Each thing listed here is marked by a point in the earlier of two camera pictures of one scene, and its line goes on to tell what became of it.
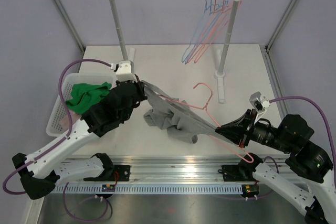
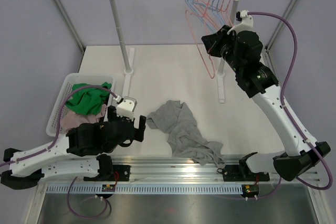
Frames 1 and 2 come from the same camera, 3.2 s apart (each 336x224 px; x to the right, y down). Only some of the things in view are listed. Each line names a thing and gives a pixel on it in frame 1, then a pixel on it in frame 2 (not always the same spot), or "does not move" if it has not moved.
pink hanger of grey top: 205,107 → 187,15
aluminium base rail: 153,171 does not move
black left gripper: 140,87 → 139,135
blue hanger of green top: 197,27 → 212,9
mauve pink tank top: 65,123 does not move
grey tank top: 180,119 → 185,138
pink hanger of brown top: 218,16 → 221,14
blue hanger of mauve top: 213,14 → 213,13
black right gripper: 237,129 → 212,42
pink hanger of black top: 226,11 → 223,14
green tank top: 84,95 does not move
